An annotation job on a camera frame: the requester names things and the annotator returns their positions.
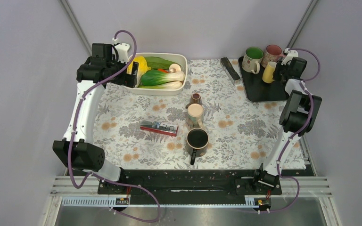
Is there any pink ghost pattern mug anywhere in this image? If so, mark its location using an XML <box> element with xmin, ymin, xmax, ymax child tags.
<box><xmin>261</xmin><ymin>44</ymin><xmax>284</xmax><ymax>68</ymax></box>

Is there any yellow mug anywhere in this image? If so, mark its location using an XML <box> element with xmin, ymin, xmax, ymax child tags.
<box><xmin>262</xmin><ymin>62</ymin><xmax>277</xmax><ymax>84</ymax></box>

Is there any cream christmas mug green inside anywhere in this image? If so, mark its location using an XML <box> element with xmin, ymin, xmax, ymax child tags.
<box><xmin>241</xmin><ymin>47</ymin><xmax>264</xmax><ymax>74</ymax></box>

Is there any black interior mug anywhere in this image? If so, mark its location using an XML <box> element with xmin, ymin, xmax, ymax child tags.
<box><xmin>186</xmin><ymin>128</ymin><xmax>209</xmax><ymax>165</ymax></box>

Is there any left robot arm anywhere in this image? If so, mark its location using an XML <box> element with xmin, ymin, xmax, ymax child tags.
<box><xmin>52</xmin><ymin>43</ymin><xmax>137</xmax><ymax>194</ymax></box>

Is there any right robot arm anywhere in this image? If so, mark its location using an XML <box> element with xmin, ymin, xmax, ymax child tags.
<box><xmin>251</xmin><ymin>56</ymin><xmax>322</xmax><ymax>194</ymax></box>

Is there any small brown mug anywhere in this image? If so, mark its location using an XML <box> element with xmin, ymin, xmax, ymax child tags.
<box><xmin>185</xmin><ymin>93</ymin><xmax>202</xmax><ymax>109</ymax></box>

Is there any tall floral beige mug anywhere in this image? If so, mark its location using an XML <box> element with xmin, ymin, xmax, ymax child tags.
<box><xmin>187</xmin><ymin>104</ymin><xmax>204</xmax><ymax>129</ymax></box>

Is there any white napa cabbage toy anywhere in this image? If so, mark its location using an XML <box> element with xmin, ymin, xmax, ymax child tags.
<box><xmin>131</xmin><ymin>56</ymin><xmax>151</xmax><ymax>79</ymax></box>

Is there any black tray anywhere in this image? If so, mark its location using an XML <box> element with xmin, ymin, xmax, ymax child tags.
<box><xmin>238</xmin><ymin>56</ymin><xmax>288</xmax><ymax>102</ymax></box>

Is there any green bok choy toy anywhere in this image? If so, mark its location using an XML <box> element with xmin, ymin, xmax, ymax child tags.
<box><xmin>140</xmin><ymin>70</ymin><xmax>185</xmax><ymax>87</ymax></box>

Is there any green leaf vegetable toy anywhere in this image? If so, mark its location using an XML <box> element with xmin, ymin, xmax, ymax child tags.
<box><xmin>145</xmin><ymin>56</ymin><xmax>175</xmax><ymax>70</ymax></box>

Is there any white vegetable tray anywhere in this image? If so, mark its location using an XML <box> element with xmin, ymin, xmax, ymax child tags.
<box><xmin>125</xmin><ymin>52</ymin><xmax>189</xmax><ymax>96</ymax></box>

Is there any black rectangular box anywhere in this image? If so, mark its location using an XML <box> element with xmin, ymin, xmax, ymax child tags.
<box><xmin>220</xmin><ymin>57</ymin><xmax>241</xmax><ymax>85</ymax></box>

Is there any mushroom toy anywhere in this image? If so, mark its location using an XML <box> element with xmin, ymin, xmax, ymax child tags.
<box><xmin>168</xmin><ymin>64</ymin><xmax>181</xmax><ymax>73</ymax></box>

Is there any green leek stalk toy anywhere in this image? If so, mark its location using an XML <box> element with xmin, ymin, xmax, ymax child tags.
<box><xmin>144</xmin><ymin>81</ymin><xmax>182</xmax><ymax>90</ymax></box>

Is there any red silver gum box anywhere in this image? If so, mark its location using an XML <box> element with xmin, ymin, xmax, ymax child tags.
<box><xmin>140</xmin><ymin>120</ymin><xmax>179</xmax><ymax>137</ymax></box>

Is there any floral tablecloth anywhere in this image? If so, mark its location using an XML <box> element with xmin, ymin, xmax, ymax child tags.
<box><xmin>93</xmin><ymin>59</ymin><xmax>285</xmax><ymax>170</ymax></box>

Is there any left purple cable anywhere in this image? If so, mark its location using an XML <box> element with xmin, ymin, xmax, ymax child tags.
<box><xmin>67</xmin><ymin>30</ymin><xmax>162</xmax><ymax>224</ymax></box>

